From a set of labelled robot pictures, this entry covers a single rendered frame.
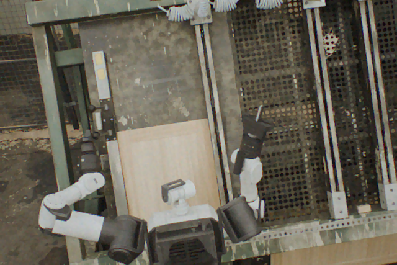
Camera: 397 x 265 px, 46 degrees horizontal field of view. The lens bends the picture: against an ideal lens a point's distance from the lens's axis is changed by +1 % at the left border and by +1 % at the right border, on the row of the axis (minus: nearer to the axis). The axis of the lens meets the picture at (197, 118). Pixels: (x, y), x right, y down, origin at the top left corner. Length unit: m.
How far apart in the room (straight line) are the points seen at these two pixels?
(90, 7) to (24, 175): 2.55
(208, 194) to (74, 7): 1.06
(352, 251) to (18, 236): 2.42
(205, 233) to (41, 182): 2.88
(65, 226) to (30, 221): 2.26
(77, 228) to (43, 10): 1.00
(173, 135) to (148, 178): 0.24
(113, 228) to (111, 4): 1.00
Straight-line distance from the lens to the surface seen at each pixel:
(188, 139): 2.23
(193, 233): 1.63
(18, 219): 4.07
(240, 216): 1.77
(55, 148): 2.25
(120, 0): 2.19
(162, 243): 1.62
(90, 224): 1.76
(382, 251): 3.02
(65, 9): 2.22
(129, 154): 2.23
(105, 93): 2.21
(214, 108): 2.18
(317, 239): 2.39
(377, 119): 2.38
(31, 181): 4.39
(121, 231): 1.77
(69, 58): 2.33
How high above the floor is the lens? 2.62
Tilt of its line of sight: 34 degrees down
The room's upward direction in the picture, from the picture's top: 6 degrees counter-clockwise
